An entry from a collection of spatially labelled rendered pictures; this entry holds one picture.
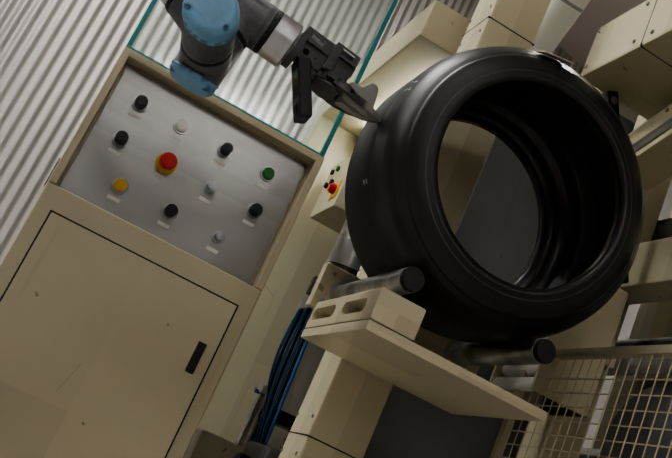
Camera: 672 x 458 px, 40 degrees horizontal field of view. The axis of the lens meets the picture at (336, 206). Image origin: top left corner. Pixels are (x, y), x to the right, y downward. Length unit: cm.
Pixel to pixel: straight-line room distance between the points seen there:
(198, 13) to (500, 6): 95
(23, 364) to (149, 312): 29
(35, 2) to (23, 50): 22
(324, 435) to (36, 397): 63
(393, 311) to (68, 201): 89
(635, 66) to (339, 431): 103
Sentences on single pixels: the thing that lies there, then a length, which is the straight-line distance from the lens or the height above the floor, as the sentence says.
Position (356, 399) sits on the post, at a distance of 193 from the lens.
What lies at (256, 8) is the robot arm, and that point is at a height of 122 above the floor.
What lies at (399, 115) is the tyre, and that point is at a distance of 167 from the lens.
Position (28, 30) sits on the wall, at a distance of 428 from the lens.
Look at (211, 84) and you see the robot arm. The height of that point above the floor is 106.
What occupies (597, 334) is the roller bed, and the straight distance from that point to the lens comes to 212.
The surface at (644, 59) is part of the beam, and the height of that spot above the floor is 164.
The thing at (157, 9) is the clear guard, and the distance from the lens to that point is 234.
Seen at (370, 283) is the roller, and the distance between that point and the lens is 170.
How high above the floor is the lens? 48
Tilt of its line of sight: 18 degrees up
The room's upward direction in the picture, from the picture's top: 25 degrees clockwise
